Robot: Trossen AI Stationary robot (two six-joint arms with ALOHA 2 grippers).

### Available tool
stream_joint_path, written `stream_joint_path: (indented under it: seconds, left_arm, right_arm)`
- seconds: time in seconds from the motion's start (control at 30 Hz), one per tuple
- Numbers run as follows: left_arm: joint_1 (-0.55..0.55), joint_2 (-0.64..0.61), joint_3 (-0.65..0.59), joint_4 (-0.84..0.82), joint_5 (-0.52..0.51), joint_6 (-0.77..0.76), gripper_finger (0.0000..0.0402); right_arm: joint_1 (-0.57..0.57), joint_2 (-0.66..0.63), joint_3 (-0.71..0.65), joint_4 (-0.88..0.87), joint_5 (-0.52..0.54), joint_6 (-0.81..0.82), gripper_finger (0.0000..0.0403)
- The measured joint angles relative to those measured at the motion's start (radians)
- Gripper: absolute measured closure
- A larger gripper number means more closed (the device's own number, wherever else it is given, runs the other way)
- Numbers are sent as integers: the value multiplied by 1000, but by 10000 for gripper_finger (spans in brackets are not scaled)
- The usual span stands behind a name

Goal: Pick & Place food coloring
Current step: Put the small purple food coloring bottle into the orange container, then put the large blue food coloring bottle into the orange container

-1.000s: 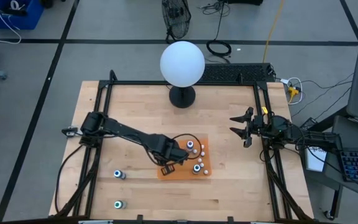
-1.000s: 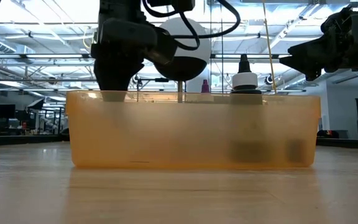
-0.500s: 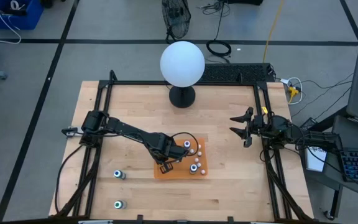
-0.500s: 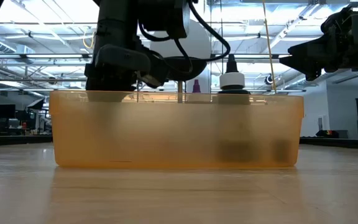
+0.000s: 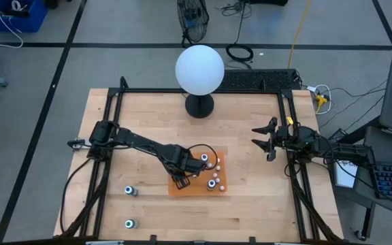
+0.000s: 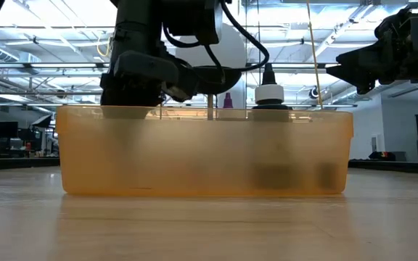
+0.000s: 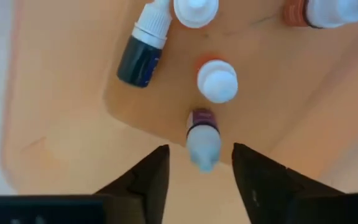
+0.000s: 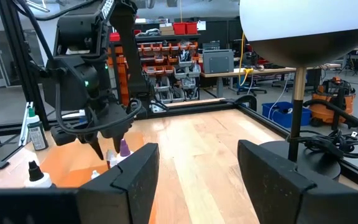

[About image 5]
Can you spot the black food colouring bottle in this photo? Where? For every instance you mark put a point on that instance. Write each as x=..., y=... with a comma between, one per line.
x=211, y=184

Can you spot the blue plastic storage bin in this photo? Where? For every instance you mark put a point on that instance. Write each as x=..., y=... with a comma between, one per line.
x=15, y=20

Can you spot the white globe lamp black base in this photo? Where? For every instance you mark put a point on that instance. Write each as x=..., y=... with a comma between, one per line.
x=199, y=69

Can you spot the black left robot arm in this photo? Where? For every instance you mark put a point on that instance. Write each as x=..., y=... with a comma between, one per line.
x=138, y=141

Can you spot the yellow power plug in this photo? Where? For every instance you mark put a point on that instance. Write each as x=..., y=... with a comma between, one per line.
x=321, y=100

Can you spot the black desk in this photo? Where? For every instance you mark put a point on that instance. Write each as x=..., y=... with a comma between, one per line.
x=383, y=149

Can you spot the blue food colouring bottle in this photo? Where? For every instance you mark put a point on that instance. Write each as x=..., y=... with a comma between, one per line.
x=129, y=190

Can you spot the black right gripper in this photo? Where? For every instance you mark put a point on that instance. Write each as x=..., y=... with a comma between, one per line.
x=274, y=141

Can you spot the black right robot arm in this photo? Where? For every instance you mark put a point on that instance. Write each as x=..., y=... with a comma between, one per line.
x=318, y=144

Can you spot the orange translucent plastic bin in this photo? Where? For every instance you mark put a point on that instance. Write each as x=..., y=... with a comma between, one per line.
x=199, y=188

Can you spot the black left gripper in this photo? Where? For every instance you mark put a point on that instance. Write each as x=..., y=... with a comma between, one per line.
x=185, y=165

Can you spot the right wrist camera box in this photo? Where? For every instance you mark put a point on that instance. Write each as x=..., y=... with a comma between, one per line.
x=283, y=132

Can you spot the white paper sheet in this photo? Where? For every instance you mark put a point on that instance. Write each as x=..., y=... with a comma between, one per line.
x=345, y=175

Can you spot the purple food colouring bottle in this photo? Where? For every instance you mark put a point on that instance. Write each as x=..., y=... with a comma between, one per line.
x=204, y=157

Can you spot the black aluminium table frame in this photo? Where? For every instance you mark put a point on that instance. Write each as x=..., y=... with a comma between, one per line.
x=148, y=90

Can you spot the green food colouring bottle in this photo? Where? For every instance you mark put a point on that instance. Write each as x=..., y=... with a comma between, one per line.
x=130, y=224

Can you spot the black floor fan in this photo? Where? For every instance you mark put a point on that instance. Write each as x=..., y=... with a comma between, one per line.
x=192, y=18

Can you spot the black perforated metal case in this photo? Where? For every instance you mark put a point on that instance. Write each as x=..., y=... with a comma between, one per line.
x=257, y=80

